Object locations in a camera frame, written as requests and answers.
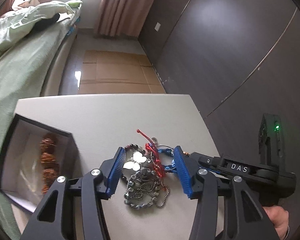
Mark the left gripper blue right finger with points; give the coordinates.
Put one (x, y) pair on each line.
(183, 164)

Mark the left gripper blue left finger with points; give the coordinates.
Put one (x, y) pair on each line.
(114, 170)

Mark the silver butterfly pendant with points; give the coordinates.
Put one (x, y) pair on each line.
(134, 163)

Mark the black jewelry box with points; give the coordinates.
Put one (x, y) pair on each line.
(21, 170)

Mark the person's right hand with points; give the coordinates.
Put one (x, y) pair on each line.
(280, 220)

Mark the flattened cardboard on floor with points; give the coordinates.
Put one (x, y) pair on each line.
(111, 72)

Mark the right pink curtain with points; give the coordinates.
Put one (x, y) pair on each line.
(121, 17)

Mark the bed with green sheet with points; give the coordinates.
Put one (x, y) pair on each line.
(23, 69)

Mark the black garment on bed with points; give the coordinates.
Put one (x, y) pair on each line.
(45, 23)

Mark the green packet on bed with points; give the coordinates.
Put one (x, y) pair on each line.
(74, 4)

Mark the light green crumpled duvet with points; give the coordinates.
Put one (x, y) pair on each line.
(18, 24)

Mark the white wall socket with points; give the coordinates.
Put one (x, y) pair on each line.
(157, 26)

